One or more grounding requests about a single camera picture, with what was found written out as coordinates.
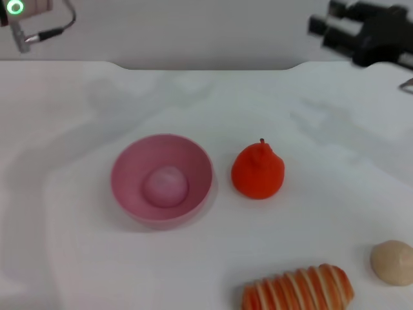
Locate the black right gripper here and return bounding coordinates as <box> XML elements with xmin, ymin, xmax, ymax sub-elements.
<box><xmin>308</xmin><ymin>0</ymin><xmax>413</xmax><ymax>70</ymax></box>

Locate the pink toy peach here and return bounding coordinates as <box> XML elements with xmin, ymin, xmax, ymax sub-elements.
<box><xmin>143</xmin><ymin>165</ymin><xmax>190</xmax><ymax>209</ymax></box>

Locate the pink plastic bowl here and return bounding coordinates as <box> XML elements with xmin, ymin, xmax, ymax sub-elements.
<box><xmin>110</xmin><ymin>134</ymin><xmax>214</xmax><ymax>231</ymax></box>

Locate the orange-red toy pear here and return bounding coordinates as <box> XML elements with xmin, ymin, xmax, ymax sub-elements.
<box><xmin>230</xmin><ymin>138</ymin><xmax>285</xmax><ymax>200</ymax></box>

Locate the beige toy bun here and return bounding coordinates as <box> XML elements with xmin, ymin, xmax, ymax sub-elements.
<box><xmin>370</xmin><ymin>239</ymin><xmax>413</xmax><ymax>287</ymax></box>

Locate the orange striped toy bread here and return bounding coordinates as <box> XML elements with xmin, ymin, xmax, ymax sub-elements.
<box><xmin>241</xmin><ymin>263</ymin><xmax>355</xmax><ymax>310</ymax></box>

